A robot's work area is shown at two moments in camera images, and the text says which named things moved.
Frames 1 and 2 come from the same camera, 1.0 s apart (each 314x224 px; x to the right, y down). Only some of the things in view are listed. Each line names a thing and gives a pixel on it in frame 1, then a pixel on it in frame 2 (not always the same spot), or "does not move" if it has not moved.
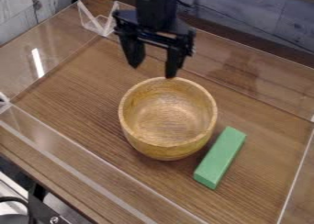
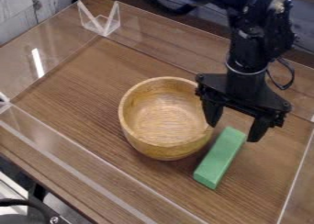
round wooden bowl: (169, 117) does not move
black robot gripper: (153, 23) → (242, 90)
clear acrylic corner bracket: (97, 23) does not move
